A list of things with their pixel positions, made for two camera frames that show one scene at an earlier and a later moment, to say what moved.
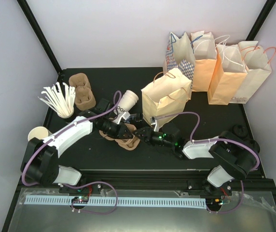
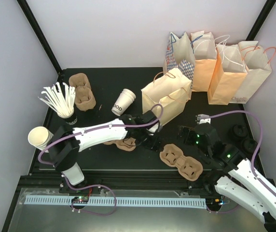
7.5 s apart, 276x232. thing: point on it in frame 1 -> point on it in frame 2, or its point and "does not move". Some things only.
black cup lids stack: (240, 132) does not move
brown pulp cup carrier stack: (85, 98) does not move
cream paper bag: (166, 96) does not move
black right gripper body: (150, 138) -> (188, 140)
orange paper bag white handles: (228, 73) does not move
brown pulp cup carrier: (128, 144) -> (189, 167)
